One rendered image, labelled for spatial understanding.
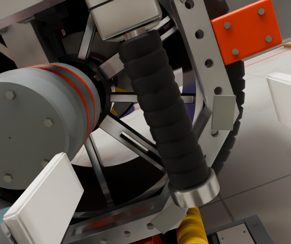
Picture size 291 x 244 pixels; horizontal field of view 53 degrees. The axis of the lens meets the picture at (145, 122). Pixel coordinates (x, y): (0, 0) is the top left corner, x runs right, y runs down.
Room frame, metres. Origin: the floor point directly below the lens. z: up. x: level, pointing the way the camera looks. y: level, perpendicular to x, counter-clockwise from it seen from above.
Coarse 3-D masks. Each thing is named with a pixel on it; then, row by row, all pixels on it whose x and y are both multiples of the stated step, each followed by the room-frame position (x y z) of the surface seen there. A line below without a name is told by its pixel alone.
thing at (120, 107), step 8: (80, 32) 1.01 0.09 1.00; (96, 32) 1.01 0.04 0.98; (64, 40) 1.02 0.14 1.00; (72, 40) 1.02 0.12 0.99; (80, 40) 1.01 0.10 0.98; (96, 40) 1.01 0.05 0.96; (64, 48) 1.02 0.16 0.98; (72, 48) 1.02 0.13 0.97; (96, 48) 1.01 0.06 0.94; (104, 48) 1.01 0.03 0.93; (112, 48) 1.00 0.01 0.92; (96, 56) 1.01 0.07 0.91; (104, 56) 1.01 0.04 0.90; (120, 80) 1.00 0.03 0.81; (128, 80) 1.00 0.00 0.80; (120, 88) 1.01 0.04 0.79; (128, 88) 1.00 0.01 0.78; (120, 104) 1.01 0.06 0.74; (128, 104) 1.00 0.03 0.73; (120, 112) 1.01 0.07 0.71
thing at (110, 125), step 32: (160, 0) 0.52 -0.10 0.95; (0, 64) 0.80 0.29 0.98; (96, 64) 0.57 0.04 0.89; (128, 96) 0.56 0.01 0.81; (192, 96) 0.54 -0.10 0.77; (96, 128) 0.57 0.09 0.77; (128, 128) 0.56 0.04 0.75; (192, 128) 0.53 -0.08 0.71; (96, 160) 0.57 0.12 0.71; (160, 160) 0.56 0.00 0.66; (0, 192) 0.57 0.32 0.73; (96, 192) 0.64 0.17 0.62; (128, 192) 0.58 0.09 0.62
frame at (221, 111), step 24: (192, 0) 0.44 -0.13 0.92; (192, 24) 0.44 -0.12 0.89; (192, 48) 0.44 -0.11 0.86; (216, 48) 0.43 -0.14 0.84; (216, 72) 0.44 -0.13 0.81; (216, 96) 0.43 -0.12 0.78; (216, 120) 0.43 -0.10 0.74; (216, 144) 0.44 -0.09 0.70; (168, 192) 0.46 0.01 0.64; (96, 216) 0.53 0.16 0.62; (120, 216) 0.51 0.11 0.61; (144, 216) 0.46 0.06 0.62; (168, 216) 0.45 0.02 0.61; (72, 240) 0.48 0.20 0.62; (96, 240) 0.47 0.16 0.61; (120, 240) 0.46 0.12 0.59
